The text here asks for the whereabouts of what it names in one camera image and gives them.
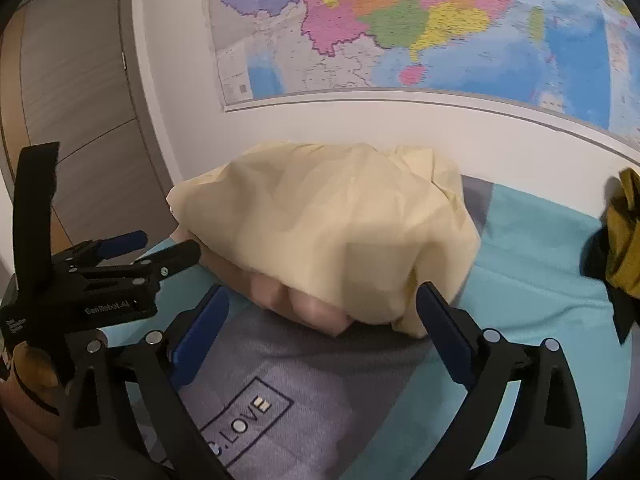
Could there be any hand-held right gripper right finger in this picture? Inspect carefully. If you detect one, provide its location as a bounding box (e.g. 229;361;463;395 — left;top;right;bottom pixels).
416;281;589;480

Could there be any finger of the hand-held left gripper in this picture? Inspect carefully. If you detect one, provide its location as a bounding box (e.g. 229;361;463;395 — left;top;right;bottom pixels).
56;230;149;267
79;238;202;291

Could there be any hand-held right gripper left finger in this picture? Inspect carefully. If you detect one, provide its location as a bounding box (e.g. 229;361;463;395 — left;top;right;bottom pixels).
59;284;232;480

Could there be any cream jacket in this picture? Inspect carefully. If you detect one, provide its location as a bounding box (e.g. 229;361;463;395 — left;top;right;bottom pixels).
167;141;484;339

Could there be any person's left hand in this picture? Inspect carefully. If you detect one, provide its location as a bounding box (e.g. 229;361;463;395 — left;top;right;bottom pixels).
14;342;60;396

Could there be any teal grey patterned bedsheet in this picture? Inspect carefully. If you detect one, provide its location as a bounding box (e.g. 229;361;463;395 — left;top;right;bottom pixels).
100;175;640;480

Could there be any pink garment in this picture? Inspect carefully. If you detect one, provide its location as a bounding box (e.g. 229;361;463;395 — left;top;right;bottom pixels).
170;220;362;337

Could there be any grey-brown wooden door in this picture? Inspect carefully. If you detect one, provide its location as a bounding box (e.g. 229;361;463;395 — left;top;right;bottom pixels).
0;0;176;286

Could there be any olive green jacket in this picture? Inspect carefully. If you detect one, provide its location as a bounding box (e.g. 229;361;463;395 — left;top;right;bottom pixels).
587;166;640;346

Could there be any colourful wall map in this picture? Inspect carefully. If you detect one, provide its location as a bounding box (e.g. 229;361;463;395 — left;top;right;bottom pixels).
204;0;640;156

